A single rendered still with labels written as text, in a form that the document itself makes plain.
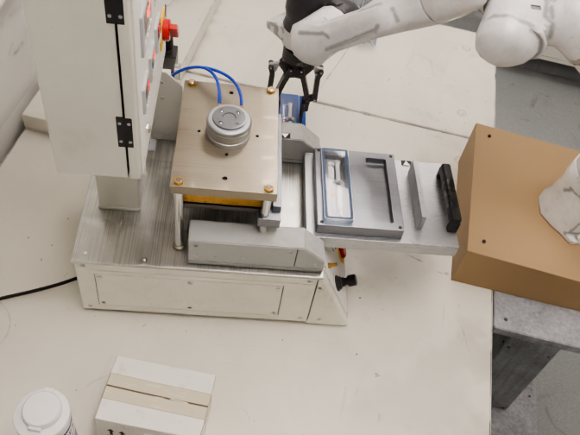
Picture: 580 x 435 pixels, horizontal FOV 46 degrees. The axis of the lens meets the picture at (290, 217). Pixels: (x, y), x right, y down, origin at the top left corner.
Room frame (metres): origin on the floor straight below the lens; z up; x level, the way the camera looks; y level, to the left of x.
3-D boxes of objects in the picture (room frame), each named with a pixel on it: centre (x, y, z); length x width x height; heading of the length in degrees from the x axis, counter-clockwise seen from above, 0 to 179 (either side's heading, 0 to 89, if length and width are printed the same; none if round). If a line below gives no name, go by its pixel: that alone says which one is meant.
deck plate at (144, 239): (0.86, 0.17, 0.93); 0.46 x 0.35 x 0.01; 99
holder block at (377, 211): (0.91, -0.12, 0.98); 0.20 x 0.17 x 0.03; 9
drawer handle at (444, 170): (0.94, -0.30, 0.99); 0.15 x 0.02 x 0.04; 9
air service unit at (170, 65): (1.07, 0.30, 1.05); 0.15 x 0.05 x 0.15; 9
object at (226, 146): (0.88, 0.17, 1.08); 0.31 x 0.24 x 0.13; 9
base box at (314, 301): (0.89, 0.13, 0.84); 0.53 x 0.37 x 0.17; 99
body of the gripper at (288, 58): (1.31, 0.06, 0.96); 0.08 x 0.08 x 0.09
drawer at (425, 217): (0.92, -0.17, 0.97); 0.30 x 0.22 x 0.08; 99
